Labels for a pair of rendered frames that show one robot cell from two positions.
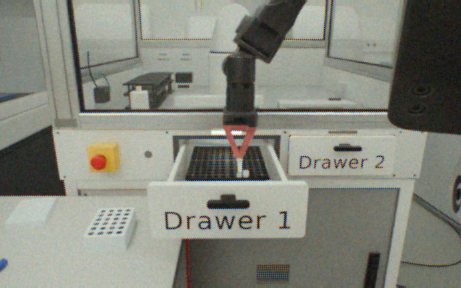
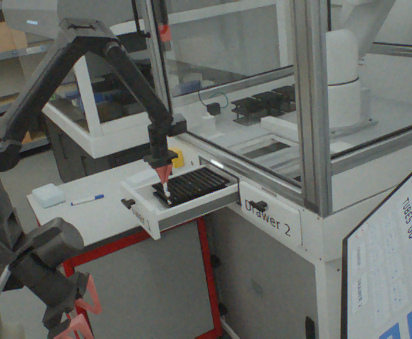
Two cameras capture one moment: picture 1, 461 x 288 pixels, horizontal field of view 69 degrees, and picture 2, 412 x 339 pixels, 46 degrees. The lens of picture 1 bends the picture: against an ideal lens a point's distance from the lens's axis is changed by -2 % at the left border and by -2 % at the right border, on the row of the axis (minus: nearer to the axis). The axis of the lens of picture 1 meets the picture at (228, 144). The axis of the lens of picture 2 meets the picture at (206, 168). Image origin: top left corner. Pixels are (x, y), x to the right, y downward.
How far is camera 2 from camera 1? 1.49 m
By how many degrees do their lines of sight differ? 61
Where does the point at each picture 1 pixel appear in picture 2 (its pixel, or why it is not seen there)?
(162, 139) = (195, 156)
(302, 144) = (244, 190)
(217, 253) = (228, 251)
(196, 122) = (205, 150)
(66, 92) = not seen: hidden behind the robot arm
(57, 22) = (157, 72)
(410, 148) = (312, 229)
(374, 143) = (281, 211)
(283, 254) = (258, 276)
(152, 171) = not seen: hidden behind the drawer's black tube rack
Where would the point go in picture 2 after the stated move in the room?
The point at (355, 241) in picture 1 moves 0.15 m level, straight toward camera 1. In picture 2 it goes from (296, 296) to (250, 304)
